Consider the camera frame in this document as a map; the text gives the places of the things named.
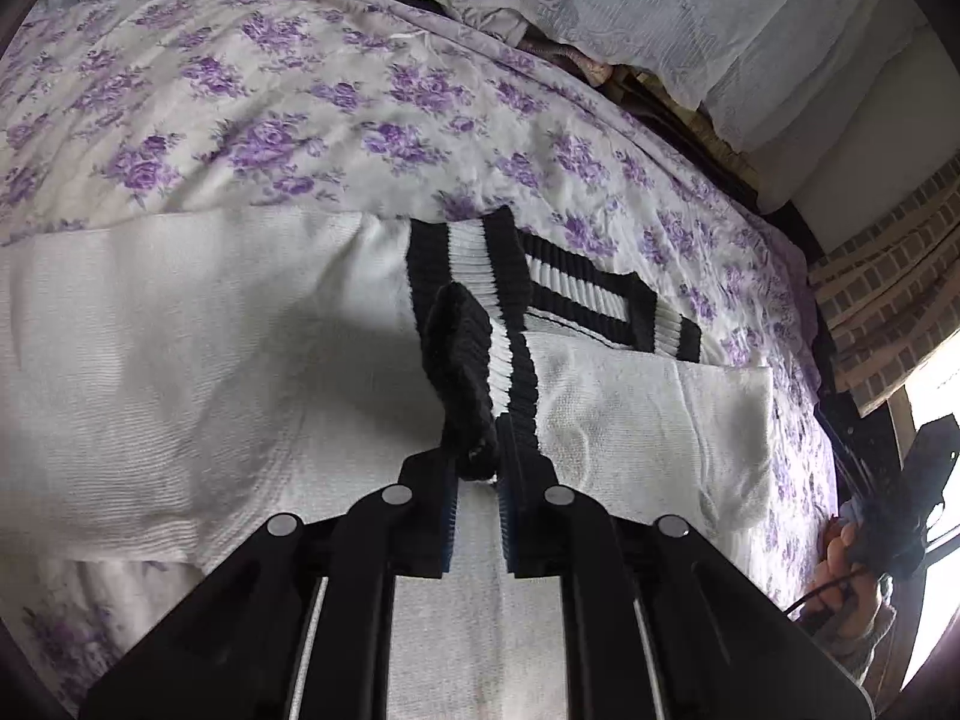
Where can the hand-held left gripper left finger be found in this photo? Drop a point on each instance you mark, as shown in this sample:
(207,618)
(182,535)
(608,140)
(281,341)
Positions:
(448,521)

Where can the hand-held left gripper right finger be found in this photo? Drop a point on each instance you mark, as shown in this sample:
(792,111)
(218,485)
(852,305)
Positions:
(505,521)

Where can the white knit sweater black trim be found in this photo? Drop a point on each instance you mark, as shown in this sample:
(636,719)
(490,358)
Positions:
(187,390)

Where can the person's right forearm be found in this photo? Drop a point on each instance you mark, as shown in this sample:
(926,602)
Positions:
(870,645)

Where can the person's right hand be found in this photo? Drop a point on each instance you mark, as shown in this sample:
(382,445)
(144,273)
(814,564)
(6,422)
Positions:
(832,577)

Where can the brick pattern curtain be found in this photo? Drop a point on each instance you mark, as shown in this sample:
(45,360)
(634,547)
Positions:
(885,277)

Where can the purple floral bedsheet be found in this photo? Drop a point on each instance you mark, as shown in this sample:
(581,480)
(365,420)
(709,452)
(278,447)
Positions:
(300,105)

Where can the tan cloth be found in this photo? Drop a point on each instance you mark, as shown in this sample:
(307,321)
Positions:
(675,112)

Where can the pink cloth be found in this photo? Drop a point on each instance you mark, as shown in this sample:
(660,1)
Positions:
(596,69)

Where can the white lace cloth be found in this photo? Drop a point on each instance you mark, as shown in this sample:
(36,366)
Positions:
(675,7)

